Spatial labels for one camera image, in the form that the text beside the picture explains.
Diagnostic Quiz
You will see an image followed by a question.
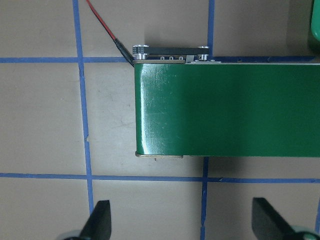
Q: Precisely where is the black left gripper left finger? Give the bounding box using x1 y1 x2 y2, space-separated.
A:
80 200 112 240

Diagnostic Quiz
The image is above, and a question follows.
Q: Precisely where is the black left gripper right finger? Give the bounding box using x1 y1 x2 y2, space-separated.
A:
251 197 303 240

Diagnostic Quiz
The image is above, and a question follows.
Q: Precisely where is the green conveyor belt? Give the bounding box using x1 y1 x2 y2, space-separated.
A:
134 55 320 158

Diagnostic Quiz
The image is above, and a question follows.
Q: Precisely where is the green plastic tray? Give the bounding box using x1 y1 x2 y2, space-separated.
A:
310 0 320 41

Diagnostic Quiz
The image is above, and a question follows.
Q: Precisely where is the red black conveyor cable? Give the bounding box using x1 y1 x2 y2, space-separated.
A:
86 0 136 68

